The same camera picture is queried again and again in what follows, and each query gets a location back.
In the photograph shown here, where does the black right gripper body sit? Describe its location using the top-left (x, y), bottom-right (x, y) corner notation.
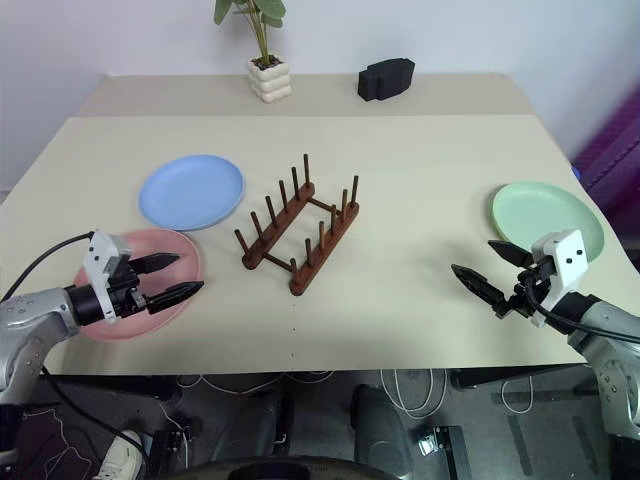
top-left (492, 257), bottom-right (557, 318)

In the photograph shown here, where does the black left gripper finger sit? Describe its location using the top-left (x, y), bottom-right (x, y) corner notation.
top-left (146, 281), bottom-right (205, 315)
top-left (130, 253), bottom-right (181, 275)

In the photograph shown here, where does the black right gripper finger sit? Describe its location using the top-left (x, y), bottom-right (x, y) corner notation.
top-left (488, 240), bottom-right (534, 269)
top-left (451, 264), bottom-right (506, 306)

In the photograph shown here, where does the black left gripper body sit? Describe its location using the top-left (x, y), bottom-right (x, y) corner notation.
top-left (107, 254), bottom-right (150, 320)

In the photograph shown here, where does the pink plate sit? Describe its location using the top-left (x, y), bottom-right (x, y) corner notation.
top-left (73, 228), bottom-right (204, 343)

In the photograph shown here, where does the green plate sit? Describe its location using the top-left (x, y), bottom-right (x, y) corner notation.
top-left (492, 181), bottom-right (605, 264)

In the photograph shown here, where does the blue plate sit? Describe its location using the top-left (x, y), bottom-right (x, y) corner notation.
top-left (138, 154), bottom-right (247, 232)

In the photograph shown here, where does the wooden dish rack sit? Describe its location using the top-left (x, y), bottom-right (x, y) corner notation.
top-left (233, 153), bottom-right (362, 297)

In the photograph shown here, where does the purple ribbed object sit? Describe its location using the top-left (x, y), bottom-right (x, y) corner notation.
top-left (572, 84), bottom-right (640, 214)

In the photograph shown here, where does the dark rounded shape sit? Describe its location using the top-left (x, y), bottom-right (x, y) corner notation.
top-left (208, 388), bottom-right (294, 461)
top-left (351, 383), bottom-right (417, 466)

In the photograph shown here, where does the white sneaker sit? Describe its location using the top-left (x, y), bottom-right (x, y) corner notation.
top-left (93, 429), bottom-right (147, 480)

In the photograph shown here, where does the dark round disc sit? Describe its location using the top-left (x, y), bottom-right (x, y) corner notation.
top-left (174, 454), bottom-right (396, 480)

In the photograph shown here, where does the white bubble plant pot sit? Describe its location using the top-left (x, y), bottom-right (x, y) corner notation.
top-left (248, 54), bottom-right (293, 105)

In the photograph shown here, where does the black foam block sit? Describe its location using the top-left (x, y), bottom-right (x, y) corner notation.
top-left (357, 58), bottom-right (416, 104)

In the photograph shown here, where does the green leafy plant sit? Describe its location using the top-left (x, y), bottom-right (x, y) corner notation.
top-left (213, 0), bottom-right (288, 69)

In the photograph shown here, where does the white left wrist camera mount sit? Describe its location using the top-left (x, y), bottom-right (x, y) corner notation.
top-left (81, 229), bottom-right (134, 322)

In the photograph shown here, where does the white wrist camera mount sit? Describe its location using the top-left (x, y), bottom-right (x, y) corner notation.
top-left (530, 229), bottom-right (587, 329)
top-left (81, 229), bottom-right (134, 322)

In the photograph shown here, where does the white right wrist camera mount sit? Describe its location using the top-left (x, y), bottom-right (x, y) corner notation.
top-left (530, 229), bottom-right (587, 329)

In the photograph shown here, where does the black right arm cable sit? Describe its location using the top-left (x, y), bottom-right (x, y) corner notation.
top-left (523, 277), bottom-right (640, 344)

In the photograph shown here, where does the looped white floor cable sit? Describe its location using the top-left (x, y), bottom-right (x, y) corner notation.
top-left (378, 368), bottom-right (449, 419)

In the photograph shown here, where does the black metal floor bracket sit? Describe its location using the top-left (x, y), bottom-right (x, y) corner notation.
top-left (413, 424), bottom-right (474, 480)

